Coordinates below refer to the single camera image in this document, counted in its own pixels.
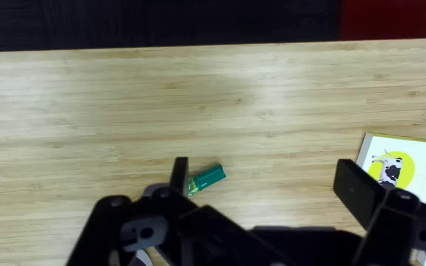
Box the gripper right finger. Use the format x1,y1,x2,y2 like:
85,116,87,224
333,159,426,266

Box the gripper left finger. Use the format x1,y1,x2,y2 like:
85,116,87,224
65,157,287,266

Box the green marker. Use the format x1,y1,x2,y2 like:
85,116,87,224
188,164,227,197

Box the white book with cow picture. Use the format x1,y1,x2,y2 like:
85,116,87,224
356,132,426,266

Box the red object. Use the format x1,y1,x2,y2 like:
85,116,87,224
339,0,426,40

